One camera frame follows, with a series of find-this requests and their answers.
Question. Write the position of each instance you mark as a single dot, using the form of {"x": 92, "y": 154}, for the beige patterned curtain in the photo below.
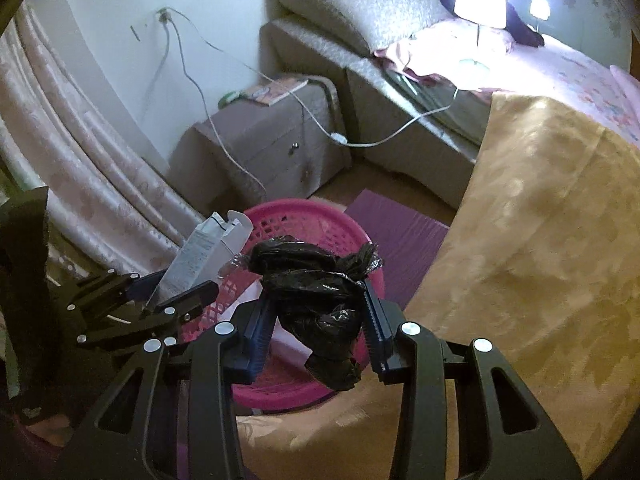
{"x": 100, "y": 160}

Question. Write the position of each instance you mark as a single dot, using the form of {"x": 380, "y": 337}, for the white paper sheet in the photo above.
{"x": 290, "y": 345}

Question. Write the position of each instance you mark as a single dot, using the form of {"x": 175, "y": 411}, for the grey upholstered nightstand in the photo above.
{"x": 260, "y": 130}

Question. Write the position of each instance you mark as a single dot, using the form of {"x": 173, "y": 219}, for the white carton box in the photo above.
{"x": 200, "y": 255}

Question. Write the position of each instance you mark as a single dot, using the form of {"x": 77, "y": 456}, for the small green item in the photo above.
{"x": 231, "y": 99}

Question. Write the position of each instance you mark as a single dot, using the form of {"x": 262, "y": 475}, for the pink quilt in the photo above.
{"x": 627, "y": 77}

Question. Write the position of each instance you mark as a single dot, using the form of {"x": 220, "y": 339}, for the grey headboard cushion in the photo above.
{"x": 350, "y": 5}

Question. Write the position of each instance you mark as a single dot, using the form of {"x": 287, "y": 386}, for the pink ruffled pillow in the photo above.
{"x": 425, "y": 45}

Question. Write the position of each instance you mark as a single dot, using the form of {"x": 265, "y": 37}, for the floral pink bedsheet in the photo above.
{"x": 575, "y": 75}

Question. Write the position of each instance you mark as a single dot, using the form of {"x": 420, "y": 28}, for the purple mat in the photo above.
{"x": 400, "y": 240}

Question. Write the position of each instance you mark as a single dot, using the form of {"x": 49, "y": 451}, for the golden floral bedspread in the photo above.
{"x": 525, "y": 210}

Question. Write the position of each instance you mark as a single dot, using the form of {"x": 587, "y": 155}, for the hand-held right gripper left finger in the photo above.
{"x": 260, "y": 335}

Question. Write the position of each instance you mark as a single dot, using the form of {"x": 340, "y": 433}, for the pink plastic basket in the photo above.
{"x": 320, "y": 220}

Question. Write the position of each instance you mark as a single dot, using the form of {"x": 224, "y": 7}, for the white wall socket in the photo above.
{"x": 163, "y": 16}

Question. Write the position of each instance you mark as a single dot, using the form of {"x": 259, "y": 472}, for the grey upholstered bed frame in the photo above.
{"x": 400, "y": 150}

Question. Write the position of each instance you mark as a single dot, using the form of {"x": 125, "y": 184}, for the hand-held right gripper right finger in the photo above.
{"x": 374, "y": 330}

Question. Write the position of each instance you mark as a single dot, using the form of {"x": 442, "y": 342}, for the colourful book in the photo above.
{"x": 272, "y": 91}

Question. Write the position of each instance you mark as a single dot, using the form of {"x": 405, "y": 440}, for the black plastic bag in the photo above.
{"x": 310, "y": 290}

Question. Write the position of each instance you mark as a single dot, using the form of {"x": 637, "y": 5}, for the small bedside lamp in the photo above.
{"x": 539, "y": 7}

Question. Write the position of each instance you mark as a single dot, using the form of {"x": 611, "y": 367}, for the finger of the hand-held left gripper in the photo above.
{"x": 100, "y": 290}
{"x": 185, "y": 302}

